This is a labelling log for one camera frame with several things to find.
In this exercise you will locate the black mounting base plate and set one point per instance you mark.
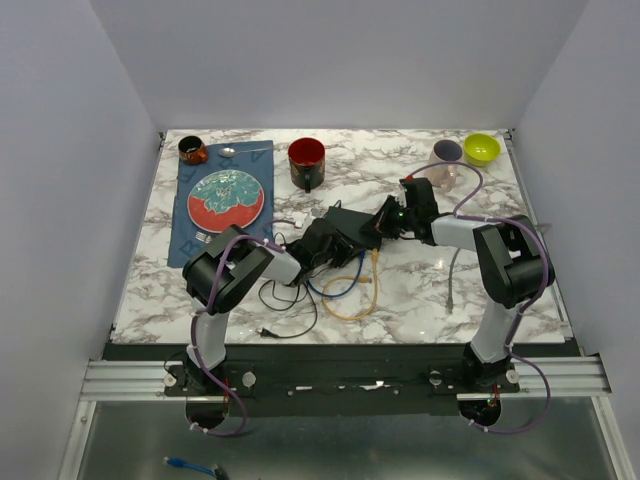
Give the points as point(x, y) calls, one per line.
point(252, 380)

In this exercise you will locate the blue placemat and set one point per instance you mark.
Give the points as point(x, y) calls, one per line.
point(183, 244)

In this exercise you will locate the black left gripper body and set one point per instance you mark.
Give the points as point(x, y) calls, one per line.
point(336, 254)

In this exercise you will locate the lime green bowl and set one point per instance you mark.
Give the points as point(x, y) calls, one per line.
point(481, 149)

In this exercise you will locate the red and teal plate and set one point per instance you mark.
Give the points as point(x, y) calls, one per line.
point(225, 198)

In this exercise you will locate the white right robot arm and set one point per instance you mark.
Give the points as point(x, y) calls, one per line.
point(514, 268)

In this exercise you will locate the black network switch box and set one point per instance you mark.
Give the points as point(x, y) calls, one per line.
point(357, 227)

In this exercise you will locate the silver fork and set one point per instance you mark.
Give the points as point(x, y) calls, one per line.
point(202, 237)

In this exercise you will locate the silver spoon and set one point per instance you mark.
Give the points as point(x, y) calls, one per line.
point(229, 152)

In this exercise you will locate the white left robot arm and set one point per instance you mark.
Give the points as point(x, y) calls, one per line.
point(220, 276)

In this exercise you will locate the black mug red inside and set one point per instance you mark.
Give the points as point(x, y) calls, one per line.
point(306, 157)

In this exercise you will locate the aluminium rail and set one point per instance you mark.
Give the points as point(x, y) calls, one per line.
point(145, 381)

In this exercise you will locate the pink mug purple inside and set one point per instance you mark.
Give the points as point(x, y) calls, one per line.
point(443, 161)

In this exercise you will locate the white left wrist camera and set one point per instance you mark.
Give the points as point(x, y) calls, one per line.
point(304, 221)

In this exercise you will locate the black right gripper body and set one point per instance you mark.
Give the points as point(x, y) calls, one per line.
point(393, 219)

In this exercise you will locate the small brown cup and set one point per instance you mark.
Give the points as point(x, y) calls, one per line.
point(192, 150)

